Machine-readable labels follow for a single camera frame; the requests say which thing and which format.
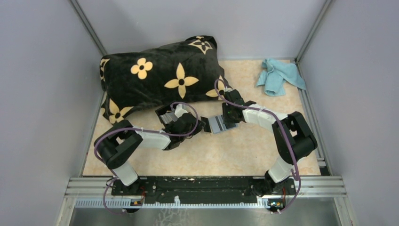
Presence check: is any light blue towel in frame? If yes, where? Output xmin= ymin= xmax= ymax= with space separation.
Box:
xmin=256 ymin=58 xmax=306 ymax=97

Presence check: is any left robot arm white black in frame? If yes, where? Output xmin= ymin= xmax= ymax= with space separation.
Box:
xmin=94 ymin=102 xmax=206 ymax=195

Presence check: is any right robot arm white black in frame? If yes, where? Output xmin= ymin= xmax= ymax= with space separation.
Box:
xmin=220 ymin=89 xmax=318 ymax=194

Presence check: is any black card holder box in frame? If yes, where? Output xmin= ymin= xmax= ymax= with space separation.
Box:
xmin=155 ymin=104 xmax=178 ymax=132

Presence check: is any black pillow with cream flowers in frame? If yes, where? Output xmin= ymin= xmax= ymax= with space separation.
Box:
xmin=99 ymin=35 xmax=231 ymax=124

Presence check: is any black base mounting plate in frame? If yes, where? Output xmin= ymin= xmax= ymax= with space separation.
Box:
xmin=111 ymin=175 xmax=297 ymax=207

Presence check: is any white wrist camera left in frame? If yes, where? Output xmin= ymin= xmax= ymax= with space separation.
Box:
xmin=174 ymin=104 xmax=188 ymax=118

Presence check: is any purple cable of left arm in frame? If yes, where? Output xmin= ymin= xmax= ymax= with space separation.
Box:
xmin=93 ymin=101 xmax=200 ymax=215

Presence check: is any aluminium frame rail front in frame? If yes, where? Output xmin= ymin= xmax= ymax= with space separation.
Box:
xmin=65 ymin=176 xmax=347 ymax=209

